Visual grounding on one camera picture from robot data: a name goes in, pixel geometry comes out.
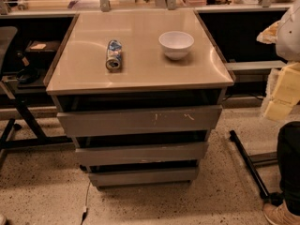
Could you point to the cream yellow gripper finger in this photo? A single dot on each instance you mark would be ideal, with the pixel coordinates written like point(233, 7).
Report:
point(283, 92)

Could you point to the grey drawer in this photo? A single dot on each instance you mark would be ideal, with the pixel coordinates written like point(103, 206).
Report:
point(112, 179)
point(139, 121)
point(141, 153)

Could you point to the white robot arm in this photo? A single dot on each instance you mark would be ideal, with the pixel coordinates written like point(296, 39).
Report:
point(285, 34)

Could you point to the grey bottom drawer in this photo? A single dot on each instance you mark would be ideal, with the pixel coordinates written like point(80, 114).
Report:
point(112, 179)

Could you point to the grey drawer cabinet with top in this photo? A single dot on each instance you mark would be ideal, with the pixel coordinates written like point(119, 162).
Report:
point(147, 79)

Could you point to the grey top drawer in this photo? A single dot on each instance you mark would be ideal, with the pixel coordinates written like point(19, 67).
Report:
point(139, 121)

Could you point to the person black trouser leg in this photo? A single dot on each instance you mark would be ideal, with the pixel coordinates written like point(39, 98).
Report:
point(288, 158)

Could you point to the white ceramic bowl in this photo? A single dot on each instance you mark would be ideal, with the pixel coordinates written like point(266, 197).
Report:
point(176, 44)

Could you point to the tan shoe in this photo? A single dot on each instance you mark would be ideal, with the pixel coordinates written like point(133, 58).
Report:
point(280, 215)

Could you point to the crushed blue soda can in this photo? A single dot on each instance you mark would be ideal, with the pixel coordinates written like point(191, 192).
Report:
point(114, 55)

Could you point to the black box with label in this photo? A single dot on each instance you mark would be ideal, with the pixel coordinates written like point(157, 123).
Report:
point(42, 46)

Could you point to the black office chair left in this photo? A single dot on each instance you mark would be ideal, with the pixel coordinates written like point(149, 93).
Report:
point(7, 34)

